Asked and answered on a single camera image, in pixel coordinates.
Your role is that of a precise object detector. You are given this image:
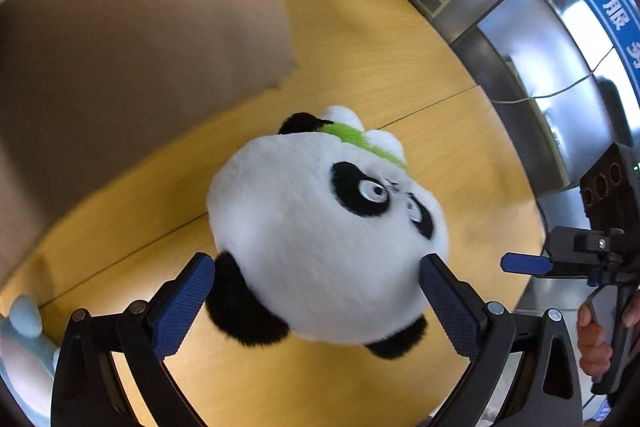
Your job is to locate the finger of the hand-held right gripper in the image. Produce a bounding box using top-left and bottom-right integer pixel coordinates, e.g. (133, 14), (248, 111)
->
(501, 252), (556, 277)

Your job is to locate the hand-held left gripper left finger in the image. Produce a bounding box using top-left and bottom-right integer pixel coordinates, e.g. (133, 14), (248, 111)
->
(50, 252), (217, 427)

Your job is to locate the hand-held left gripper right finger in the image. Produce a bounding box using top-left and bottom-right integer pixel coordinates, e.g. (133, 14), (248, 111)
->
(420, 253), (586, 427)

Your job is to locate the panda plush toy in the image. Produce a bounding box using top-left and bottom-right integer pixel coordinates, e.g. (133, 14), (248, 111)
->
(206, 105), (449, 360)

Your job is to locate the large cardboard box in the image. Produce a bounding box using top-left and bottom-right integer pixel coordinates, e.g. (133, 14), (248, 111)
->
(0, 0), (301, 288)

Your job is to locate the person's right hand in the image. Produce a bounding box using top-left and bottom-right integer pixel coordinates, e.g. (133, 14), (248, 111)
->
(576, 289), (640, 383)

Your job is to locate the light blue plush toy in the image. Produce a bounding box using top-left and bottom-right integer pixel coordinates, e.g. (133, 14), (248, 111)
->
(0, 296), (56, 427)

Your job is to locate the wooden desk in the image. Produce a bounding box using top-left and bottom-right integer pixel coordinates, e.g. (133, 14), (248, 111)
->
(0, 0), (548, 427)

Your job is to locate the white cable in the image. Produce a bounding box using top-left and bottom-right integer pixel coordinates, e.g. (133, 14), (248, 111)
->
(492, 47), (616, 105)

